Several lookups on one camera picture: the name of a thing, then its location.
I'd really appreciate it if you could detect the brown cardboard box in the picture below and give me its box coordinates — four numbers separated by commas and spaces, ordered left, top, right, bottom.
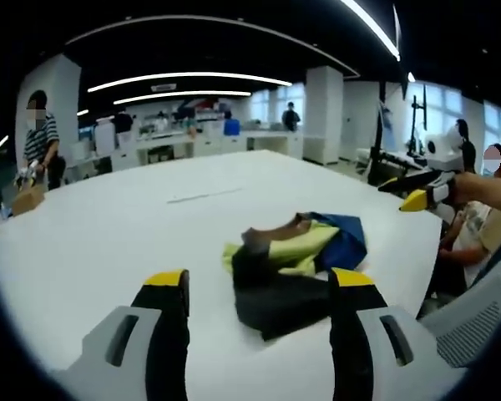
11, 185, 47, 216

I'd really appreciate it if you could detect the white storage cabinet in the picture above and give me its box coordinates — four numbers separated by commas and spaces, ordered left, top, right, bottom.
93, 118, 119, 158

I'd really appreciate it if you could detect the person's right hand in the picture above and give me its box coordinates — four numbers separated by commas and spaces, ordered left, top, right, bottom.
450, 170, 492, 207

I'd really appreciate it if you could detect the grey mesh office chair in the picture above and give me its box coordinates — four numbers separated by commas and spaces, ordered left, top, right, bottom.
417, 244, 501, 369

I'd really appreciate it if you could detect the long ceiling light strip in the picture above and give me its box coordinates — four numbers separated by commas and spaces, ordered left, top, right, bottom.
341, 0, 402, 63
86, 71, 294, 94
112, 89, 253, 106

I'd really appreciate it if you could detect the black tripod stand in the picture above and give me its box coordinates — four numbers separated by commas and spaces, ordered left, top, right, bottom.
366, 79, 402, 185

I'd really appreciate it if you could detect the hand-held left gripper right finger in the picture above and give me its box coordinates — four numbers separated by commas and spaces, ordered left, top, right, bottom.
328, 266, 469, 401

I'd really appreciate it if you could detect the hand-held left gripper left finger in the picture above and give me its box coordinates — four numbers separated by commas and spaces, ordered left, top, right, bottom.
61, 269, 191, 401

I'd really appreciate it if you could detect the white lab counter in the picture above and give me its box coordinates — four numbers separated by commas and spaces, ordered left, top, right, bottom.
134, 128, 305, 166

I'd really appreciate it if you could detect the pile of coloured clothes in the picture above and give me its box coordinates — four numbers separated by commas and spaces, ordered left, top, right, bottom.
221, 211, 368, 342

